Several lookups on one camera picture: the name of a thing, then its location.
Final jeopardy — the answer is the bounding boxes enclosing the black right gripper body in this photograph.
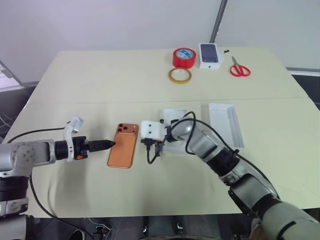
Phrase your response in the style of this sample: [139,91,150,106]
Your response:
[140,138,164,151]

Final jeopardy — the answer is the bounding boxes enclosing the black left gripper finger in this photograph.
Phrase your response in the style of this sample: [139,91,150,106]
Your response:
[87,143,117,153]
[87,139,117,147]

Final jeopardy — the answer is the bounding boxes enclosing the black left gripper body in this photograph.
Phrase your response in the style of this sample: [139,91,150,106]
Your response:
[71,136,90,161]

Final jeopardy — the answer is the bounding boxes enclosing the orange smartphone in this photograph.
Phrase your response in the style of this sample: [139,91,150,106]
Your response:
[106,122,140,169]

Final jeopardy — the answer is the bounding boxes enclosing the white phone box base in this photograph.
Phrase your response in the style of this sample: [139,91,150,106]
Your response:
[159,107,199,155]

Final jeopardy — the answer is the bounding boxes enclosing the white phone box lid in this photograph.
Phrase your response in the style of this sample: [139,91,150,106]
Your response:
[207,102,246,151]

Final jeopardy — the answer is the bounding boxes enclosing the white box with phone print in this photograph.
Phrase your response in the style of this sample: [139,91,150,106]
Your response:
[198,42,222,71]

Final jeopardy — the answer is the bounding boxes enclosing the yellow tape roll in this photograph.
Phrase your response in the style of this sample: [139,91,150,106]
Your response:
[167,67,193,84]

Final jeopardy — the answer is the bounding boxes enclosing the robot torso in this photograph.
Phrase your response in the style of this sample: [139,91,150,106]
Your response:
[0,174,31,220]

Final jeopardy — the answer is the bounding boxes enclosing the red tape roll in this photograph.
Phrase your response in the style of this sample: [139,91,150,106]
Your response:
[172,47,197,70]

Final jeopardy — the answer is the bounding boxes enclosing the grey metal pole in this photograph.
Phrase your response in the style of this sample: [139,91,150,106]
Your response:
[208,0,229,44]

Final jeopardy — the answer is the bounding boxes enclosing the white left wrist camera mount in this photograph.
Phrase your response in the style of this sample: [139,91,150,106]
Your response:
[63,115,85,163]

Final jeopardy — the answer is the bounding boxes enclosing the red handled scissors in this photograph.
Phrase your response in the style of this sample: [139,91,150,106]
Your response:
[229,55,252,78]

